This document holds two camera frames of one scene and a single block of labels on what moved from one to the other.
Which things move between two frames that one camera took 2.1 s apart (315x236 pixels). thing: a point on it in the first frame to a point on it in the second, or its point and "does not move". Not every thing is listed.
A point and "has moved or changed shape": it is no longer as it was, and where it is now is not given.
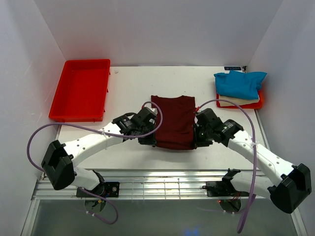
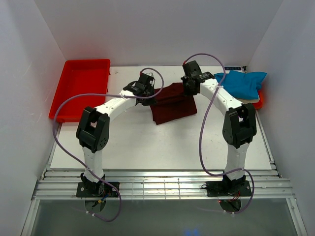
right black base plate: (224, 188) does not move
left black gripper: (150, 140) to (151, 102)
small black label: (233, 68) does not move
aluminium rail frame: (164, 184) does not move
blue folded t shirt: (237, 84) does not move
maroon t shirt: (177, 131) has moved or changed shape
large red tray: (81, 93) does not move
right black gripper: (198, 143) to (186, 92)
